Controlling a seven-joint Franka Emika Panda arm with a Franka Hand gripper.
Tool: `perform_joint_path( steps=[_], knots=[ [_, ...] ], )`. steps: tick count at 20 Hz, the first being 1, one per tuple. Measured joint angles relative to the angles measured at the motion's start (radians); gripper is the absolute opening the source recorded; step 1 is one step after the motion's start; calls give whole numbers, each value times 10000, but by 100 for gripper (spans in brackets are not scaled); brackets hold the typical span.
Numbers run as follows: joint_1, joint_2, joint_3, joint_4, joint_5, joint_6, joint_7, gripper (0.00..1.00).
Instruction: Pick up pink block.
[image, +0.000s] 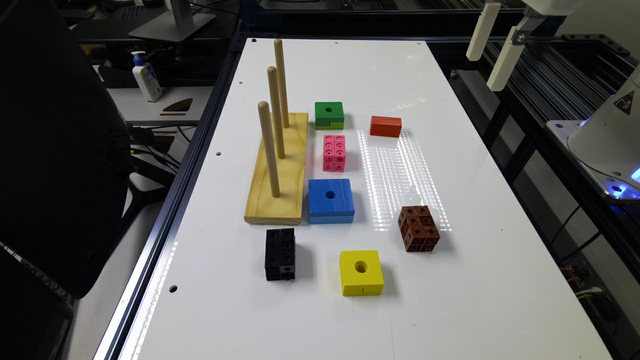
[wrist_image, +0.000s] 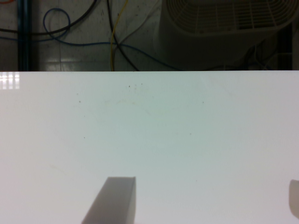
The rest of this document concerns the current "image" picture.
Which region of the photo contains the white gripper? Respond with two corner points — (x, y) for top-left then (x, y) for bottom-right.
(466, 0), (584, 92)

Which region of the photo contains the pink snap cube block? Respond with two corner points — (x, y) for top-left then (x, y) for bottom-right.
(322, 135), (346, 172)

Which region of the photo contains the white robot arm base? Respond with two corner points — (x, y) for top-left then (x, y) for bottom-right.
(547, 70), (639, 204)

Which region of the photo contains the red rectangular block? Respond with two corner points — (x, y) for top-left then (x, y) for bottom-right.
(369, 116), (402, 138)

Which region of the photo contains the green square block with hole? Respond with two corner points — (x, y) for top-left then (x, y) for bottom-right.
(315, 102), (345, 130)

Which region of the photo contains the brown snap cube block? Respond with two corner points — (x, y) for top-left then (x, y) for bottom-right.
(397, 205), (440, 252)

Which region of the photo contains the rear wooden peg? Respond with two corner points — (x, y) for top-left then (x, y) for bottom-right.
(274, 38), (289, 128)

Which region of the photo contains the blue square block with hole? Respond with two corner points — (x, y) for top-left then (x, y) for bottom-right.
(308, 179), (355, 224)

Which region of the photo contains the front wooden peg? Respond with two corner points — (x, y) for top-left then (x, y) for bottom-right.
(257, 101), (280, 198)

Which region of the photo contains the yellow square block with hole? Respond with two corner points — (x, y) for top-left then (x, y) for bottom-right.
(340, 250), (385, 296)

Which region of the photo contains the wooden peg board base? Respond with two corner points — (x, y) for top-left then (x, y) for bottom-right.
(244, 113), (309, 225)

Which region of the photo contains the black snap cube block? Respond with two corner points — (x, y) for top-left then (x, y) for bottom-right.
(264, 228), (296, 281)

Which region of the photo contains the grey monitor stand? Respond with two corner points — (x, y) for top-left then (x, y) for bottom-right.
(129, 0), (216, 42)

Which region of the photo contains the white pump lotion bottle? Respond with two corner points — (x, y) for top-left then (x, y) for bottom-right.
(131, 51), (162, 102)

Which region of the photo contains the black office chair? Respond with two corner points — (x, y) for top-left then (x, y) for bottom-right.
(0, 0), (135, 301)

